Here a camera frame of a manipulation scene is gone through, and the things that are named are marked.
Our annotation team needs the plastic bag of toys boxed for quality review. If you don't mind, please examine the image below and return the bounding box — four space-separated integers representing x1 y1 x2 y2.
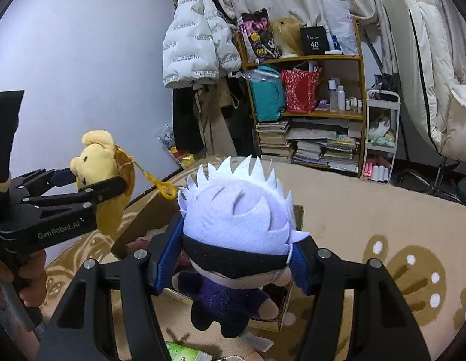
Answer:
156 123 195 170

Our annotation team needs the cardboard box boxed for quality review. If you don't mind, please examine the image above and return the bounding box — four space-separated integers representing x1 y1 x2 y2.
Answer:
111 192 293 332

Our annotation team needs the black box marked 40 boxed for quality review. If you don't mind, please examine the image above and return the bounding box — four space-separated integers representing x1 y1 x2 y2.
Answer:
300 26 330 55

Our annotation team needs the stack of books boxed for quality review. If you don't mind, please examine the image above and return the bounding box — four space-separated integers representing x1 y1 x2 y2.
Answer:
255 120 293 157

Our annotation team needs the teal bag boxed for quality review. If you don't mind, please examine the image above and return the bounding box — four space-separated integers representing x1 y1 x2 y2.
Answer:
248 66 286 122

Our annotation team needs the blonde wig head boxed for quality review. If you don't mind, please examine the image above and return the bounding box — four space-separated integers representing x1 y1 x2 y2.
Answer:
270 17 305 58

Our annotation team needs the red patterned bag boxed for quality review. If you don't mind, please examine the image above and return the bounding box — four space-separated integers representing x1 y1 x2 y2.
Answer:
281 69 322 114

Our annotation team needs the yellow plush dog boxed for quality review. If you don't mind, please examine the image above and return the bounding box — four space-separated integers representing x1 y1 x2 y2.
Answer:
69 129 179 236

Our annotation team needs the white puffer jacket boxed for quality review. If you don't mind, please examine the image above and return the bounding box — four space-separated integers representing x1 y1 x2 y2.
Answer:
163 0 242 89

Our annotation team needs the white-haired plush doll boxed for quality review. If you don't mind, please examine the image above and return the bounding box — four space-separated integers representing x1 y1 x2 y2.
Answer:
172 156 308 338

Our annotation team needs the black coat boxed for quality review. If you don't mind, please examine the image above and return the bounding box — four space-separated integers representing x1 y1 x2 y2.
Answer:
172 87 204 154

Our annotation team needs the white rolling cart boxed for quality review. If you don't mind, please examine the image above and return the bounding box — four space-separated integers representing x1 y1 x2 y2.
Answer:
361 89 401 184

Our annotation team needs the wooden bookshelf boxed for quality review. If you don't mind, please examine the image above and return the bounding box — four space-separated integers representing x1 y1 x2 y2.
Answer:
237 9 366 175

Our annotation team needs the left hand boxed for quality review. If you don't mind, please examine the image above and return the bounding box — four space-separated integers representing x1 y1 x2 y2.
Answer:
0 249 47 307

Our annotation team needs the cream padded chair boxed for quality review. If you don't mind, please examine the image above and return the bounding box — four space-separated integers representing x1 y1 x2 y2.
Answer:
383 0 466 162

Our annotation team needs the beige trench coat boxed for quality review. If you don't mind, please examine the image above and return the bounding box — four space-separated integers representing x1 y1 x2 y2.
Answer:
195 78 237 157

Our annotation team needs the green tissue pack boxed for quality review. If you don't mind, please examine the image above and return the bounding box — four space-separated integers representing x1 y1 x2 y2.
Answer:
166 341 212 361

